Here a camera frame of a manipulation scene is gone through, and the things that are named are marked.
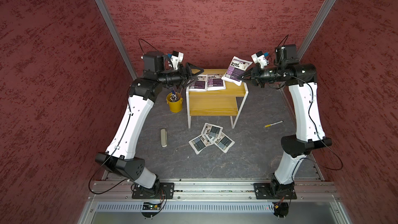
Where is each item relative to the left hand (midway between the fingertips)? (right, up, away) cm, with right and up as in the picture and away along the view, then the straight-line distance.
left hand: (199, 78), depth 62 cm
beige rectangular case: (-22, -32, +28) cm, 48 cm away
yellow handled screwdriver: (+44, -26, +36) cm, 62 cm away
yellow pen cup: (-18, -14, +40) cm, 46 cm away
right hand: (+17, -1, +2) cm, 17 cm away
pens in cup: (-17, -7, +39) cm, 43 cm away
